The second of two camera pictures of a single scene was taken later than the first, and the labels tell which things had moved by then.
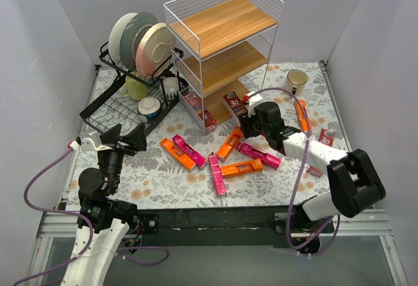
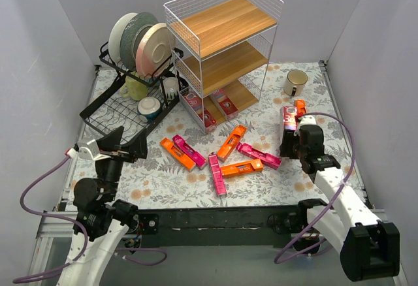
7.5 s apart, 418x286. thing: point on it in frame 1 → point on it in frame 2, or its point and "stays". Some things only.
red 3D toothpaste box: [236, 104] → [225, 102]
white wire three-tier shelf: [222, 33] stays
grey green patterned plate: [131, 31] stays
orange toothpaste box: [230, 144] stays
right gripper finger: [247, 124] → [286, 149]
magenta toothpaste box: [179, 142] stays
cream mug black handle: [296, 81] stays
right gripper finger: [251, 127] → [299, 149]
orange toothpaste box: [168, 146] stays
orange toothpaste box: [244, 168] stays
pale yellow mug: [134, 89] stays
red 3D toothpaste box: [326, 136] → [290, 115]
